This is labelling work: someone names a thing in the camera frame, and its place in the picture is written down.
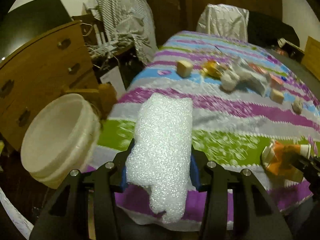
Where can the white bubble wrap piece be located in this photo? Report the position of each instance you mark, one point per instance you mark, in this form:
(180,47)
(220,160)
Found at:
(160,157)

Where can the small crumpled paper ball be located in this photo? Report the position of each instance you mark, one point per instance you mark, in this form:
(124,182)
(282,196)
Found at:
(297,105)

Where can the beige sponge cube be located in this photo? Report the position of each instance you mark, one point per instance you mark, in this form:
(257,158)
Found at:
(276,96)
(184,68)

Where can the light wooden furniture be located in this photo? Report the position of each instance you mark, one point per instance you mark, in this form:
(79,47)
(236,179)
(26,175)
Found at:
(311,58)

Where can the white wifi router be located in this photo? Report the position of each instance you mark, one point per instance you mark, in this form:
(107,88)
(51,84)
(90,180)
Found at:
(102,48)

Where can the red flat packet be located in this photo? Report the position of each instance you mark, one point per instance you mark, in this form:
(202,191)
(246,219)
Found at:
(274,81)

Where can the white plastic bucket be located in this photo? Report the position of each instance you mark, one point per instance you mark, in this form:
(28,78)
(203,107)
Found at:
(62,137)

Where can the white plastic snack bag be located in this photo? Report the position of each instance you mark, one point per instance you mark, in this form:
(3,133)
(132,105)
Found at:
(258,82)

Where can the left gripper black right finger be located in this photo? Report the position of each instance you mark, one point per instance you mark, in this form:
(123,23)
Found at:
(237,205)

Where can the black flat screen television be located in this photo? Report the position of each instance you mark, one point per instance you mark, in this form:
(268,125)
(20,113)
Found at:
(29,21)

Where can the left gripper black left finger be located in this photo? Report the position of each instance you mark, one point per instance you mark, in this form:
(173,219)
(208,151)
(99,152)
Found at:
(65,215)

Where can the brown wooden dresser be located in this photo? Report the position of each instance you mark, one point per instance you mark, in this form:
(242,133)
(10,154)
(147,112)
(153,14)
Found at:
(35,75)

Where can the white product box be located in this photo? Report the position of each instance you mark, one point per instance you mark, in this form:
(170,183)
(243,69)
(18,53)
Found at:
(113,77)

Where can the black bedding pile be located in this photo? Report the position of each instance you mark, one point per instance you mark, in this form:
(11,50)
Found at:
(265,31)

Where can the wooden chair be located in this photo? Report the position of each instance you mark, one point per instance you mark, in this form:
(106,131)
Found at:
(104,97)

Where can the grey striped hanging cloth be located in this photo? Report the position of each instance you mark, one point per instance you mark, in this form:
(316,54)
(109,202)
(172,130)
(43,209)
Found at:
(128,22)

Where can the colourful striped bedspread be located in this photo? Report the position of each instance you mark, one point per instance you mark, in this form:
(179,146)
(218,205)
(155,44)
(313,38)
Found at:
(231,129)

